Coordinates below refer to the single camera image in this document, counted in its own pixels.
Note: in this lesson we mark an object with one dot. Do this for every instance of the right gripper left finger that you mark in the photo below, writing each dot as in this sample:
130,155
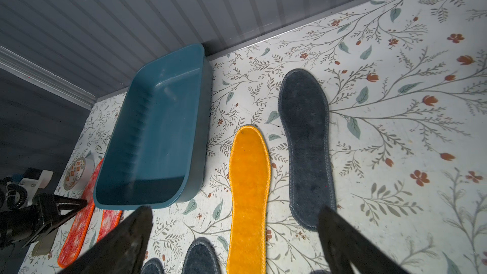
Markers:
120,251

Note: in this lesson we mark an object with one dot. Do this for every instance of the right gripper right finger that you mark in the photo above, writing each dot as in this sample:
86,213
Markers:
346,249

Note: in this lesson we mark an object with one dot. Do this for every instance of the teal plastic storage box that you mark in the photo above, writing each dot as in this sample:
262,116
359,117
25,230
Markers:
157,152

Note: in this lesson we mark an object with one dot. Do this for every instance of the yellow fleece insole upper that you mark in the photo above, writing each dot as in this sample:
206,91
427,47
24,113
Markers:
250,176

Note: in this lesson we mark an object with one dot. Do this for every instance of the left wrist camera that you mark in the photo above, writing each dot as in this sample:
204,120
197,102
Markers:
18,191

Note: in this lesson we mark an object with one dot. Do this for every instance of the red patterned insole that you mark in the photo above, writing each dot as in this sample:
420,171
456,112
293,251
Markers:
110,219
76,237

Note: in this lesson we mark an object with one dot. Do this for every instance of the patterned tape roll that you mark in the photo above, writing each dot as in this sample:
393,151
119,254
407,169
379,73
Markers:
78,174

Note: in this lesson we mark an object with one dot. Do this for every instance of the dark grey fleece insole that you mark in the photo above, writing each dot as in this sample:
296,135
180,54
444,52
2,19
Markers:
152,266
304,113
201,258

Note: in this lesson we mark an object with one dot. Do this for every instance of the small olive eraser block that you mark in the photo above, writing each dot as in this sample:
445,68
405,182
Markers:
44,246

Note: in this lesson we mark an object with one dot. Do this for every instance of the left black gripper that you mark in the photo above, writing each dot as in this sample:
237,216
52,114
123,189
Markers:
25,226

